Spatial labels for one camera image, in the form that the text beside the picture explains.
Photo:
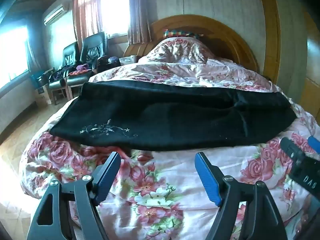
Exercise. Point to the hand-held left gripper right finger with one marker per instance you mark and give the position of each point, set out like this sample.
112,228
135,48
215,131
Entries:
207,177

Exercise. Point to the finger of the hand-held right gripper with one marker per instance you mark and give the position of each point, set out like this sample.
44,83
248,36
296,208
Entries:
313,143
290,152

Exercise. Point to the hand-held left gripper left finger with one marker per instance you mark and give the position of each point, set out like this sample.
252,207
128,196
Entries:
108,180

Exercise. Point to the black embroidered pants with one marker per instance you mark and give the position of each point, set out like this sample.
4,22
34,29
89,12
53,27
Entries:
162,115

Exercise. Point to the pink floral quilt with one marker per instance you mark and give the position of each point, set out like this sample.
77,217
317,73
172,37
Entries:
175,175

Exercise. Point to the wooden wardrobe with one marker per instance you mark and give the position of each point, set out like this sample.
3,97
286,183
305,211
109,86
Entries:
312,75

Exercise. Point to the cardboard box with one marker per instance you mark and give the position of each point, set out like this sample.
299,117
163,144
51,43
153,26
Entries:
43,95

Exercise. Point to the red cushion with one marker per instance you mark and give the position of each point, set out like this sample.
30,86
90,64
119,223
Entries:
79,72

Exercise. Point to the purple cloth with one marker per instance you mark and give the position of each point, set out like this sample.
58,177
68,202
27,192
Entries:
83,67

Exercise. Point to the dark clothes pile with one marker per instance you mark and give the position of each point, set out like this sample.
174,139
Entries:
58,74

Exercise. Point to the black bag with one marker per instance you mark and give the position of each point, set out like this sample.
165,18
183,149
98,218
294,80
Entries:
107,63

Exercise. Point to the white container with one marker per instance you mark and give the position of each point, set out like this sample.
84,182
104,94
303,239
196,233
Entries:
128,61

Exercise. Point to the blue plastic crate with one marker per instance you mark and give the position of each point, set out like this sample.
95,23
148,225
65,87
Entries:
37,77

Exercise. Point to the black armchair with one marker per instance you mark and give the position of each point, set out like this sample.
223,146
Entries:
95,45
68,53

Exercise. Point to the wooden headboard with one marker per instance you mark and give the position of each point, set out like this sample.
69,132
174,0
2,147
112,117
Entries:
225,30

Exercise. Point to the colourful checked pillow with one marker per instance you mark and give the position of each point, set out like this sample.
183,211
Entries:
180,33

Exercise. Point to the side window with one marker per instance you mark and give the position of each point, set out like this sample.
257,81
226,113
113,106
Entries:
13,55

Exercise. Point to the reddish curtain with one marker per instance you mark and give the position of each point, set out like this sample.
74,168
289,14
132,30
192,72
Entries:
86,12

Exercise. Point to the dark patterned curtain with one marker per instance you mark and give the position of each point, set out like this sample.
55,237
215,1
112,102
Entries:
138,12

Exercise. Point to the white air conditioner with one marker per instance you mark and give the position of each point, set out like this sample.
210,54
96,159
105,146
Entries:
55,14

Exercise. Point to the curtained window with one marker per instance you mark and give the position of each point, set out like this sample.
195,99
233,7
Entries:
115,5

